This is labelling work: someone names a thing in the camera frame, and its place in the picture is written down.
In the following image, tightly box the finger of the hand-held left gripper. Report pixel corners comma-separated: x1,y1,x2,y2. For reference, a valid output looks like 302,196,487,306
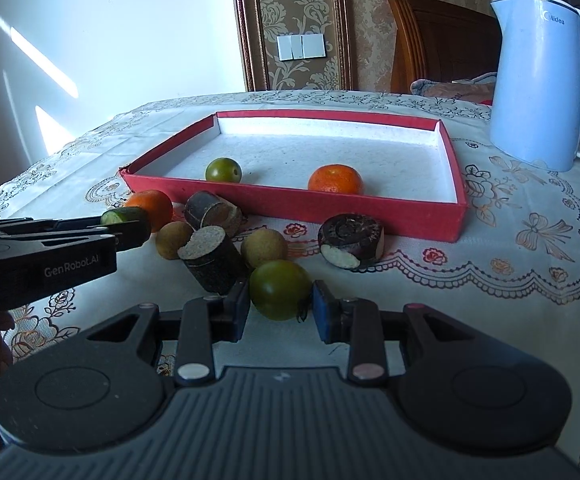
0,216,107,236
40,219,152,257

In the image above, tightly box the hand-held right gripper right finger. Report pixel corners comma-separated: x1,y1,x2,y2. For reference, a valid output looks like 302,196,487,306
312,281,475,383

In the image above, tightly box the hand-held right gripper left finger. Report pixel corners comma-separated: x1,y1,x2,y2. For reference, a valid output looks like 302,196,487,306
86,280,251,386

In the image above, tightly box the green cucumber piece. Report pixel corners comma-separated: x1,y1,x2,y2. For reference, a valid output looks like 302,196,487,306
100,207,149,226

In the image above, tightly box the large green tomato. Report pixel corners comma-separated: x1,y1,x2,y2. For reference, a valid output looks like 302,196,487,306
248,258,314,322

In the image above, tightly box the dark sugarcane piece white end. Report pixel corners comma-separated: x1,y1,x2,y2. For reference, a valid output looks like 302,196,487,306
177,225,251,295

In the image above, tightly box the dark sugarcane piece with knot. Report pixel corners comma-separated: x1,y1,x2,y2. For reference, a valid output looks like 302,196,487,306
318,213,386,270

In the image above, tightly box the shallow red cardboard box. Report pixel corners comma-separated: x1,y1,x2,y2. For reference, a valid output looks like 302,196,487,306
119,109,468,244

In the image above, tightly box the small orange tangerine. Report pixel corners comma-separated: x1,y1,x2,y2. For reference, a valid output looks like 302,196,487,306
124,189,175,234

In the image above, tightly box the brown longan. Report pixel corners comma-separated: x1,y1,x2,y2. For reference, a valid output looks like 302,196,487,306
155,220,195,261
240,228,289,270

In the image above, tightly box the dark sugarcane piece brown end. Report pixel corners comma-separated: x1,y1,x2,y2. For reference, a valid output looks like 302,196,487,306
184,190,244,239

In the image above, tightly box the small green round fruit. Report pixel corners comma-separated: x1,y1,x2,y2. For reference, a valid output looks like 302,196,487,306
205,157,243,184

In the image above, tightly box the large orange tangerine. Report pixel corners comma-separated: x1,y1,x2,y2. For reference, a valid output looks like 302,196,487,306
308,163,365,195

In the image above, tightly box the floral lace tablecloth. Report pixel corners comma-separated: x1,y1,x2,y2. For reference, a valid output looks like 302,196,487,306
0,90,580,476

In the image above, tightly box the wooden chair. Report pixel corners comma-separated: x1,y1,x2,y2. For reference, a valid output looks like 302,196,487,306
383,0,503,95

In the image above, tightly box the light blue electric kettle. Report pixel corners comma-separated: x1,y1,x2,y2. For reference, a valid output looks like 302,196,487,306
488,0,580,174

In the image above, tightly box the white wall switch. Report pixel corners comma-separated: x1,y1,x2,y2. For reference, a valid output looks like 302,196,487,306
276,32,329,61

